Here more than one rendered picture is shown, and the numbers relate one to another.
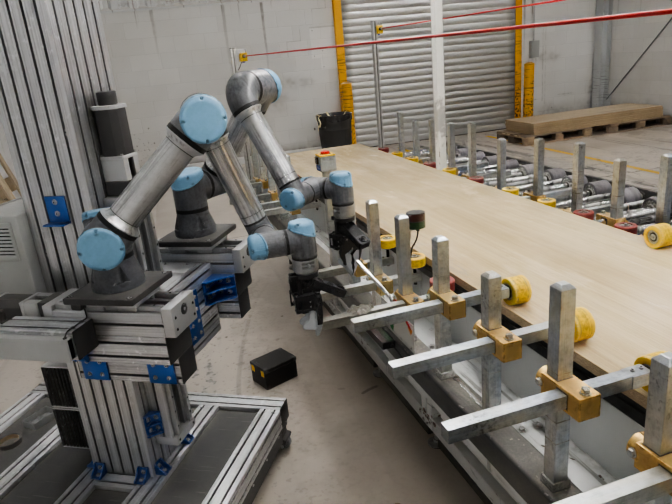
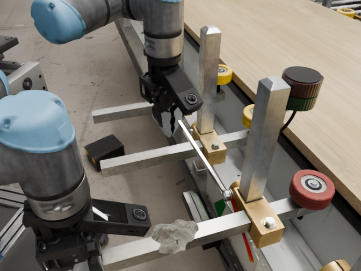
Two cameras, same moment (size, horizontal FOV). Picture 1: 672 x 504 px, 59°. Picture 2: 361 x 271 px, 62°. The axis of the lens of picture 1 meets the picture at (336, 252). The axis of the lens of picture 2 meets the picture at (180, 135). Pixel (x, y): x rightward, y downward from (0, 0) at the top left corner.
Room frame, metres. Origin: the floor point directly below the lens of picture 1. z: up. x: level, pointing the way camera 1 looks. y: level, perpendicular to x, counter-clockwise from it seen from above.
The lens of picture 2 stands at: (1.36, -0.06, 1.35)
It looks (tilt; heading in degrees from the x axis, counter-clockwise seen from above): 39 degrees down; 359
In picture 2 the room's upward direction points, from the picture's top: straight up
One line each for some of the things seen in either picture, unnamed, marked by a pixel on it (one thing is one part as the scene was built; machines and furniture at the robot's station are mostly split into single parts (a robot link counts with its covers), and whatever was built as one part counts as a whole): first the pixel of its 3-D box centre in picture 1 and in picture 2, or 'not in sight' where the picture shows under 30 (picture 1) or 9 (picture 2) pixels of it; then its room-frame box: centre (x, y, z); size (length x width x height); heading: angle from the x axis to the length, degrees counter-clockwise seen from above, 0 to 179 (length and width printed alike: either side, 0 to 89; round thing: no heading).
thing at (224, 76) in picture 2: (387, 250); (218, 84); (2.23, -0.21, 0.85); 0.08 x 0.08 x 0.11
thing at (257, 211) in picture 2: (409, 302); (254, 209); (1.73, -0.22, 0.85); 0.14 x 0.06 x 0.05; 17
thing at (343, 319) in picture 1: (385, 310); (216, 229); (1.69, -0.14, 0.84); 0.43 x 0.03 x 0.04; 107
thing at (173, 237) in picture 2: (360, 307); (176, 232); (1.67, -0.06, 0.87); 0.09 x 0.07 x 0.02; 107
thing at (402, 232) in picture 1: (405, 286); (251, 186); (1.76, -0.21, 0.89); 0.04 x 0.04 x 0.48; 17
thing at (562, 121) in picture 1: (584, 118); not in sight; (9.57, -4.18, 0.23); 2.41 x 0.77 x 0.17; 106
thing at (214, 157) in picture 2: (379, 281); (207, 141); (1.97, -0.15, 0.83); 0.14 x 0.06 x 0.05; 17
